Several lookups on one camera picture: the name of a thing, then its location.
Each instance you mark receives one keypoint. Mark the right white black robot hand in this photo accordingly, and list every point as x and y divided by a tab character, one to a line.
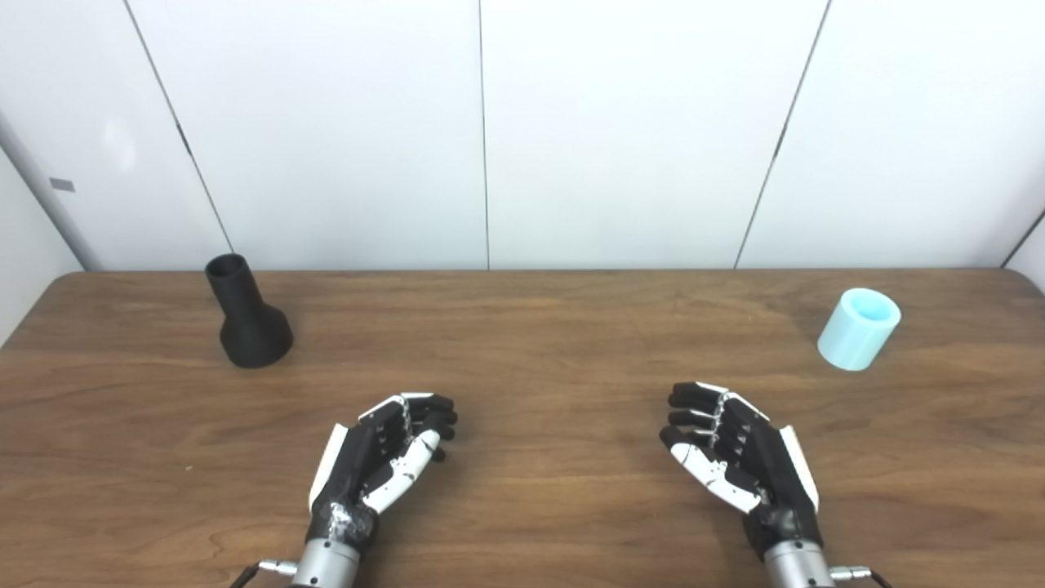
771	474

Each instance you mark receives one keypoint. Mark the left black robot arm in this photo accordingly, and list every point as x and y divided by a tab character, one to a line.
325	567

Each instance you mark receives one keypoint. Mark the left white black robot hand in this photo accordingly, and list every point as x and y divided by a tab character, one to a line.
359	469

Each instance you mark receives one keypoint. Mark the black funnel-shaped nozzle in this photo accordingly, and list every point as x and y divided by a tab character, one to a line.
249	327

